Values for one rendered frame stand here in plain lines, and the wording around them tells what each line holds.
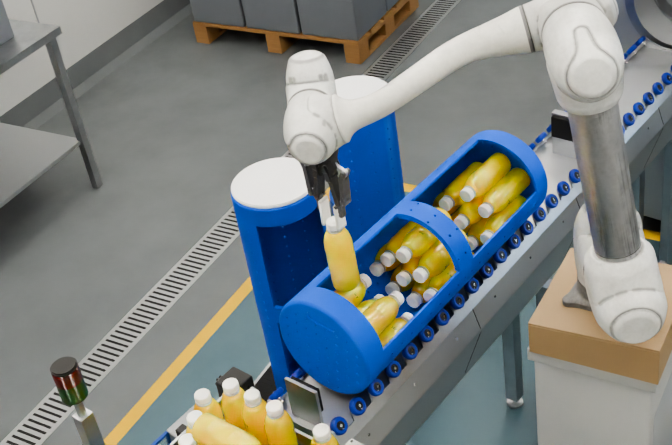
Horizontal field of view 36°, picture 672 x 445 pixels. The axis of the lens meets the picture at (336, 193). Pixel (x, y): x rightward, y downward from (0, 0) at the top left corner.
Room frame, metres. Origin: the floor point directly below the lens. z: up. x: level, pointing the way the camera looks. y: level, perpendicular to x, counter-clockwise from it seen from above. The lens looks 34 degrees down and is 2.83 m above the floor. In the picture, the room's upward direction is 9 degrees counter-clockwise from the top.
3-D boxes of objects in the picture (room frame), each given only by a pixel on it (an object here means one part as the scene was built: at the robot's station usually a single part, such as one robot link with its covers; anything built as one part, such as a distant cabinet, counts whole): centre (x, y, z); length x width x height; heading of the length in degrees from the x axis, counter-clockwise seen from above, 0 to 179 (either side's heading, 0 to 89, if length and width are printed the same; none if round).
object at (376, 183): (3.26, -0.11, 0.59); 0.28 x 0.28 x 0.88
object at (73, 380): (1.82, 0.68, 1.23); 0.06 x 0.06 x 0.04
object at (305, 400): (1.85, 0.16, 0.99); 0.10 x 0.02 x 0.12; 46
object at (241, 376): (1.95, 0.33, 0.95); 0.10 x 0.07 x 0.10; 46
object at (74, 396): (1.82, 0.68, 1.18); 0.06 x 0.06 x 0.05
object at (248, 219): (2.79, 0.19, 0.59); 0.28 x 0.28 x 0.88
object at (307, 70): (1.97, 0.02, 1.78); 0.13 x 0.11 x 0.16; 174
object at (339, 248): (1.99, 0.01, 1.31); 0.07 x 0.07 x 0.19
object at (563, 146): (2.81, -0.76, 1.00); 0.10 x 0.04 x 0.15; 46
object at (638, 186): (3.37, -1.19, 0.31); 0.06 x 0.06 x 0.63; 46
